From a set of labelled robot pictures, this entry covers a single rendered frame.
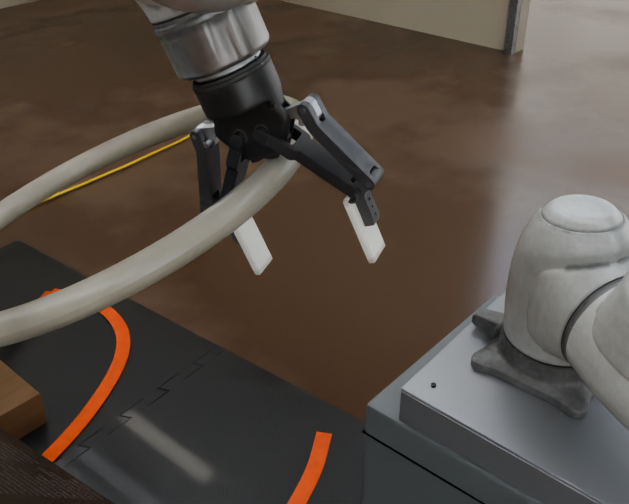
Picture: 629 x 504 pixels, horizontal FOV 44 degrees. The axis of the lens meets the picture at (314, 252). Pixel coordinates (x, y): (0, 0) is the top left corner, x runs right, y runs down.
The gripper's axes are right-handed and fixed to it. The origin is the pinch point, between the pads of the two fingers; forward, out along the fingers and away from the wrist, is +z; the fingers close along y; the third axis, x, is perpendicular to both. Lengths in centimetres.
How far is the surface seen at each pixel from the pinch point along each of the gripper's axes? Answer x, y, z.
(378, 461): -19, 20, 51
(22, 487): 11, 59, 28
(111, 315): -98, 167, 75
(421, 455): -17, 11, 48
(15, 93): -258, 349, 21
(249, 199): 6.2, -0.6, -9.8
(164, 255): 14.5, 3.3, -10.0
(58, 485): 5, 61, 34
